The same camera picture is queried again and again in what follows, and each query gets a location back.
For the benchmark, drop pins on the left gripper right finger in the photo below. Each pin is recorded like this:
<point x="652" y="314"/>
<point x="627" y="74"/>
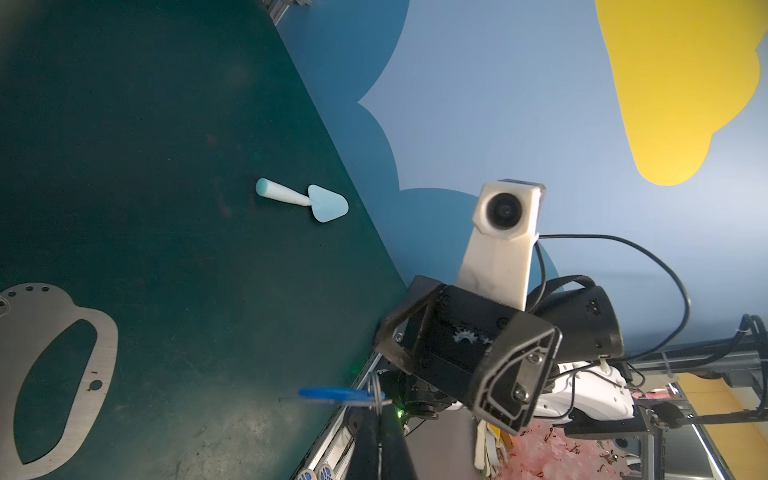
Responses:
<point x="395" y="460"/>

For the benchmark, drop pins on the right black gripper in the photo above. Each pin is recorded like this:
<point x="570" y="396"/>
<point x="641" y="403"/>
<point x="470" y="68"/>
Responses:
<point x="450" y="345"/>

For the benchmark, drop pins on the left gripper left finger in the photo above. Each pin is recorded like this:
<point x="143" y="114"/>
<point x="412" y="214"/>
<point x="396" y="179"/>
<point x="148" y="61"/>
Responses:
<point x="364" y="463"/>

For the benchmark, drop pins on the key with blue tag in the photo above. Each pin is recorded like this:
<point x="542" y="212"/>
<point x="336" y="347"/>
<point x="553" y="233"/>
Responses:
<point x="339" y="395"/>

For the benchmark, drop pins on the silver metal keyring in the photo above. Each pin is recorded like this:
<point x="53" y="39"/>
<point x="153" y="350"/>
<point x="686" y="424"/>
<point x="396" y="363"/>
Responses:
<point x="376" y="391"/>

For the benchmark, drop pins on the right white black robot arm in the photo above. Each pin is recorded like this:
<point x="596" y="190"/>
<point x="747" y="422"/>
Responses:
<point x="590" y="337"/>

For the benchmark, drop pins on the right blue dotted work glove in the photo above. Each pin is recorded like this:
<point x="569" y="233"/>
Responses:
<point x="325" y="472"/>

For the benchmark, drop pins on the blue dotted work glove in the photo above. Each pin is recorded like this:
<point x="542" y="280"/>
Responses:
<point x="325" y="472"/>
<point x="307" y="474"/>

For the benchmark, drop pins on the left blue dotted work glove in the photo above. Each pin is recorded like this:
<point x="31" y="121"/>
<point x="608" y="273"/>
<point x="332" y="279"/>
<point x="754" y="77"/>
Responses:
<point x="307" y="474"/>

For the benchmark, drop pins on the light blue toy spatula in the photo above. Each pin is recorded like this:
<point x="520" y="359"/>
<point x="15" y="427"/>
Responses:
<point x="325" y="205"/>

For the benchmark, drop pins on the front aluminium rail base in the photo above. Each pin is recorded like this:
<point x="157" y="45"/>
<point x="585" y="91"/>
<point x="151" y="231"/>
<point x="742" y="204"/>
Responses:
<point x="642" y="437"/>

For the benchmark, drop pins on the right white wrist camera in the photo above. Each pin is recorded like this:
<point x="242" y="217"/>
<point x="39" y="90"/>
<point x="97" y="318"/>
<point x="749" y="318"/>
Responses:
<point x="498" y="257"/>

